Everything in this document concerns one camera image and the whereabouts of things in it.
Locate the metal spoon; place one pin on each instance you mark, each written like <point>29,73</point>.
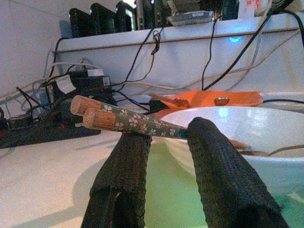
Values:
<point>280,150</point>

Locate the black power brick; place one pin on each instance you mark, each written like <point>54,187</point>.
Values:
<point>156,105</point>

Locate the black charger with white labels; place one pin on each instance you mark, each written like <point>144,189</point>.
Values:
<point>90,85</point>

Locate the light green plate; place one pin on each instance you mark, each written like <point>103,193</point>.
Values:
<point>171,190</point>

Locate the grey metal box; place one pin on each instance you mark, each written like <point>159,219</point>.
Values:
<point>190,17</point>

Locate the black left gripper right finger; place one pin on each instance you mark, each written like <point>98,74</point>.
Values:
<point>221,171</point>

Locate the white bowl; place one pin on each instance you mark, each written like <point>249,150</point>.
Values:
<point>249,123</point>

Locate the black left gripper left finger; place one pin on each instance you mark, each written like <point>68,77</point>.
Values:
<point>126,166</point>

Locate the black rectangular device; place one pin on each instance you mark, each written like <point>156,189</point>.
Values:
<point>103,20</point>
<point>79,23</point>
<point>126,16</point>

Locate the orange bowl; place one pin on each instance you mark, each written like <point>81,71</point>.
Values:
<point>202,97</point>

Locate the green flowered wooden chopstick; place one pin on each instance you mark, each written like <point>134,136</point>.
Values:
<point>99,108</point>
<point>133,123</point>

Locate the black power strip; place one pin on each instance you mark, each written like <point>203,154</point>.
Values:
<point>47,128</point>

